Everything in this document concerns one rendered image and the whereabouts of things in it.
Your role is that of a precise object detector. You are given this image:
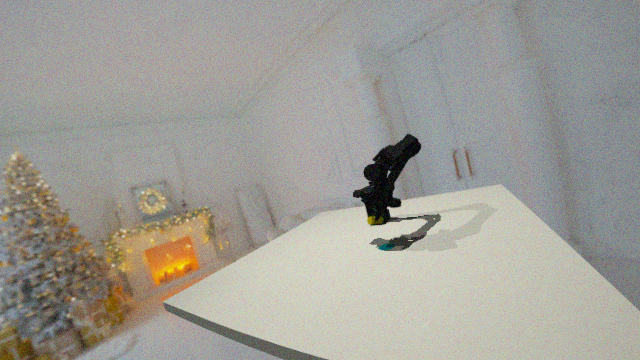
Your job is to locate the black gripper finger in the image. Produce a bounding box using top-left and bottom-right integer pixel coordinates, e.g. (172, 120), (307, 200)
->
(375, 204), (387, 221)
(361, 200), (374, 217)

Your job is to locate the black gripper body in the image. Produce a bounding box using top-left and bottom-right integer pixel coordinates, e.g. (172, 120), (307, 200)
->
(353, 180), (401, 208)

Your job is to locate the yellow tall cylinder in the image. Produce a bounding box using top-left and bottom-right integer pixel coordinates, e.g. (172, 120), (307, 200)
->
(367, 216), (383, 225)

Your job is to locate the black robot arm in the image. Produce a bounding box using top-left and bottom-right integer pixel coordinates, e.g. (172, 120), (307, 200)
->
(360, 134), (422, 201)

